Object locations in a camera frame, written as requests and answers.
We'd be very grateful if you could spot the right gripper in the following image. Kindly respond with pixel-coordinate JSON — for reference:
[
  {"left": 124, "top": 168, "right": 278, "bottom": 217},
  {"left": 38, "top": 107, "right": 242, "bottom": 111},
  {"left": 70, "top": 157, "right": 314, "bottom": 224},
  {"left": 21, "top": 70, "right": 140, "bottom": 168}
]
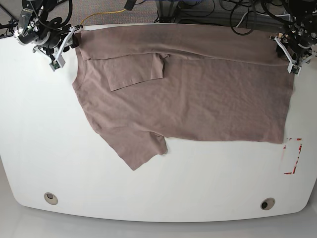
[{"left": 13, "top": 8, "right": 81, "bottom": 49}]

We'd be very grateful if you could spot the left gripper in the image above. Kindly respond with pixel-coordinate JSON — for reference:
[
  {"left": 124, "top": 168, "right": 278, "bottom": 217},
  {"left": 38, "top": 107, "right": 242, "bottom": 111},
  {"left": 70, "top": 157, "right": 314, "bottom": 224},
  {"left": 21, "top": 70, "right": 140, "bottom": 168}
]
[{"left": 276, "top": 14, "right": 317, "bottom": 60}]

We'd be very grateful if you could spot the mauve T-shirt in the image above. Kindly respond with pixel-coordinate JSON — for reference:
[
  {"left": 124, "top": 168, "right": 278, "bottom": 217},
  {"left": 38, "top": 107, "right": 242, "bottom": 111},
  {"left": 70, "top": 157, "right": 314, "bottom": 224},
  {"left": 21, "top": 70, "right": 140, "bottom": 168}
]
[{"left": 73, "top": 24, "right": 294, "bottom": 170}]

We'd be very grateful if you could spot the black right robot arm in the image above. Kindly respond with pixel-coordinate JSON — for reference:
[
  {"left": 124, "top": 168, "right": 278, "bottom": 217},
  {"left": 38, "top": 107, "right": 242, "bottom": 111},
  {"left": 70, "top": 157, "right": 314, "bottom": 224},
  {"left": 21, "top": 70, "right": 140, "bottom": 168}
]
[{"left": 14, "top": 0, "right": 79, "bottom": 57}]

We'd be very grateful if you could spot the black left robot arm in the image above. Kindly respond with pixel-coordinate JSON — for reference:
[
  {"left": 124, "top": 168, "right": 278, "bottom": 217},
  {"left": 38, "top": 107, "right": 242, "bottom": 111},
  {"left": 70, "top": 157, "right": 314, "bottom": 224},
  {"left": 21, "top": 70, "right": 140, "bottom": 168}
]
[{"left": 281, "top": 0, "right": 317, "bottom": 61}]

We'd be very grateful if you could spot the red tape rectangle marking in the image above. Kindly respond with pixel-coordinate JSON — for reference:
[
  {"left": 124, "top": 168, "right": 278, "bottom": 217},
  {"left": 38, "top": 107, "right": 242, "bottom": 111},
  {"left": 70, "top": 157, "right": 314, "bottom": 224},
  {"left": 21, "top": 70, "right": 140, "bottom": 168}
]
[{"left": 280, "top": 138, "right": 303, "bottom": 175}]

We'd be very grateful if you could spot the right table grommet hole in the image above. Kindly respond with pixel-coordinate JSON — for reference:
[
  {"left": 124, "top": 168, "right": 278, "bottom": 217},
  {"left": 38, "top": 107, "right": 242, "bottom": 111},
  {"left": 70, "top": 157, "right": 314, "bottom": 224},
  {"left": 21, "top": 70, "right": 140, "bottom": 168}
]
[{"left": 260, "top": 198, "right": 275, "bottom": 211}]

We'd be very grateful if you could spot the table grommet hole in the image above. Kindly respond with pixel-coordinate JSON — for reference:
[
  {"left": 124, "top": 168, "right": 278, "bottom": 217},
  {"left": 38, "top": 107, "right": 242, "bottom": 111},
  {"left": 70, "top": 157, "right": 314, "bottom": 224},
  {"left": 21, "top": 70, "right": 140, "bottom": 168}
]
[
  {"left": 260, "top": 198, "right": 275, "bottom": 211},
  {"left": 44, "top": 192, "right": 58, "bottom": 205}
]

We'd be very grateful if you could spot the left table grommet hole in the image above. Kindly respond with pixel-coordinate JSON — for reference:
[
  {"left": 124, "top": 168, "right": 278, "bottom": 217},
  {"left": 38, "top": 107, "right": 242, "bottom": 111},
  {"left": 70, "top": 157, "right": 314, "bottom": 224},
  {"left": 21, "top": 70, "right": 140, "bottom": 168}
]
[{"left": 44, "top": 192, "right": 58, "bottom": 205}]

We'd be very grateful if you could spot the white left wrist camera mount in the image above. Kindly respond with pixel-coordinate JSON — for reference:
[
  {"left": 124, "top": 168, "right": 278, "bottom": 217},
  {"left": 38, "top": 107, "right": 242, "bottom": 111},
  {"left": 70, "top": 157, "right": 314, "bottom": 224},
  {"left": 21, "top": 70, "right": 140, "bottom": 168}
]
[{"left": 269, "top": 33, "right": 317, "bottom": 75}]

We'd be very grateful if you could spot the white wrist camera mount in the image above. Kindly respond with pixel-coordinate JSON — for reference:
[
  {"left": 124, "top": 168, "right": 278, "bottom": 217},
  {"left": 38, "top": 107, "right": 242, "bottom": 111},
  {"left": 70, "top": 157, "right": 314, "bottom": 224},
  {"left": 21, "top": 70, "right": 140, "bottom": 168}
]
[
  {"left": 32, "top": 25, "right": 83, "bottom": 71},
  {"left": 269, "top": 33, "right": 317, "bottom": 75}
]

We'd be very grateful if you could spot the yellow cable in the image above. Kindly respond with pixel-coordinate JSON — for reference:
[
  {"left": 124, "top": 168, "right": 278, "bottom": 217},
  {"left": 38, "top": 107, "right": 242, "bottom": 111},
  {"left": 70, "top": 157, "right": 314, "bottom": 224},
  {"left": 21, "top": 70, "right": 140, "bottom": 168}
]
[{"left": 79, "top": 8, "right": 127, "bottom": 27}]

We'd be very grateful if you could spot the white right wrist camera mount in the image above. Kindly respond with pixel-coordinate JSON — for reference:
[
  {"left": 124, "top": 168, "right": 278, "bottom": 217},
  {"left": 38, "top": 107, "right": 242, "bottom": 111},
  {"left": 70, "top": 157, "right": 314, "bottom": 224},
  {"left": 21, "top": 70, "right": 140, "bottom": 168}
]
[{"left": 32, "top": 25, "right": 83, "bottom": 71}]

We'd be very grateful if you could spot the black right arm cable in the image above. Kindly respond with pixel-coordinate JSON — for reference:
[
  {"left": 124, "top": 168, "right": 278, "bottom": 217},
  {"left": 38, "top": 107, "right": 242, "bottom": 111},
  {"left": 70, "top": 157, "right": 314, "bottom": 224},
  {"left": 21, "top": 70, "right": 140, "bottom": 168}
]
[{"left": 37, "top": 0, "right": 74, "bottom": 34}]

